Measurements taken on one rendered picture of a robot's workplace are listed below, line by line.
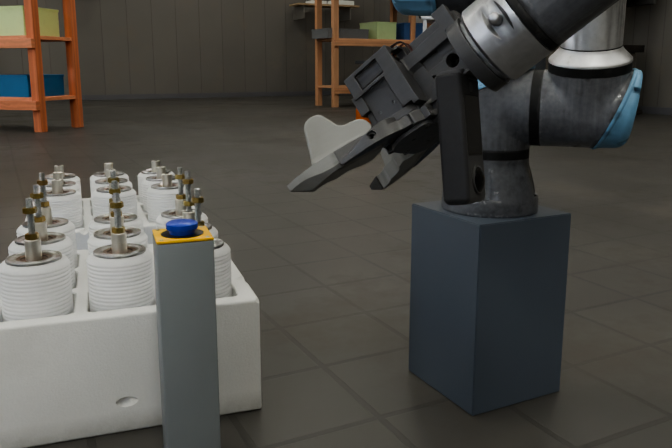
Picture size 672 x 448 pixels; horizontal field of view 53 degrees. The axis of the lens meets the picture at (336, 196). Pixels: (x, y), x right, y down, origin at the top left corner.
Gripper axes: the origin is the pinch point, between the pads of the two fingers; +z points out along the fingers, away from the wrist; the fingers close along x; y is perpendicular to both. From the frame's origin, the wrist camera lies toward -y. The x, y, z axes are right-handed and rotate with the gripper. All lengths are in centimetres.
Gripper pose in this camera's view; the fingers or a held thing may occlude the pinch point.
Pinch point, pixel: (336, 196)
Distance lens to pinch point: 67.5
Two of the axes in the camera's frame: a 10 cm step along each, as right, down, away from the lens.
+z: -6.9, 5.5, 4.7
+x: -5.5, 0.2, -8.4
